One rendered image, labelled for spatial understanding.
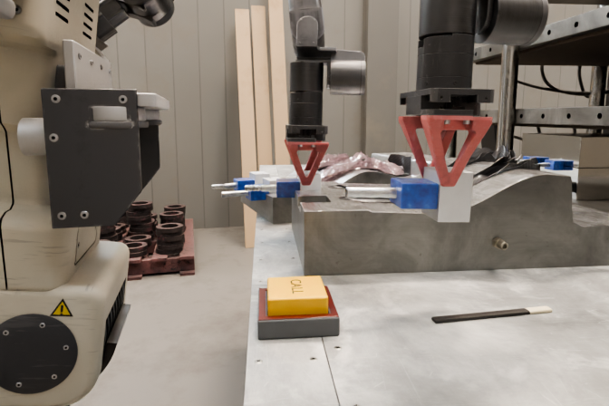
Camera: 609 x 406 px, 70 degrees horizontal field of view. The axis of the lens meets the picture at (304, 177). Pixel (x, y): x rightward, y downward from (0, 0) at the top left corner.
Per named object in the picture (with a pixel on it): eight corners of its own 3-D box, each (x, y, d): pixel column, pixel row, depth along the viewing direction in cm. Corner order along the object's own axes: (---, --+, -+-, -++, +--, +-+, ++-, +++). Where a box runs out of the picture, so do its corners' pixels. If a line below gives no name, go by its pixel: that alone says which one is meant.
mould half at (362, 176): (273, 224, 87) (272, 169, 85) (240, 201, 111) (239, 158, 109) (468, 205, 106) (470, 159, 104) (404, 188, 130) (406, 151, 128)
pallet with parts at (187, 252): (59, 286, 262) (54, 223, 256) (101, 237, 367) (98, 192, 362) (195, 275, 279) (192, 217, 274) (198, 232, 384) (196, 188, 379)
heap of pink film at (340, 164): (319, 188, 94) (319, 152, 93) (290, 178, 110) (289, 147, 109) (418, 182, 104) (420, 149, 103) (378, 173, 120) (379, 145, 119)
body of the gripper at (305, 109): (320, 135, 81) (321, 94, 80) (328, 137, 71) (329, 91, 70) (285, 134, 80) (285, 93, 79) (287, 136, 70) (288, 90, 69)
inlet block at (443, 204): (349, 222, 45) (351, 170, 45) (341, 211, 50) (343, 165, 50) (469, 222, 47) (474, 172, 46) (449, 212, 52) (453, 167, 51)
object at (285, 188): (244, 206, 74) (243, 174, 73) (246, 200, 79) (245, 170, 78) (321, 205, 75) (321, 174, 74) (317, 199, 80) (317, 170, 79)
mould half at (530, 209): (304, 276, 59) (304, 177, 57) (291, 227, 84) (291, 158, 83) (645, 265, 63) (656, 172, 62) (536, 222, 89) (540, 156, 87)
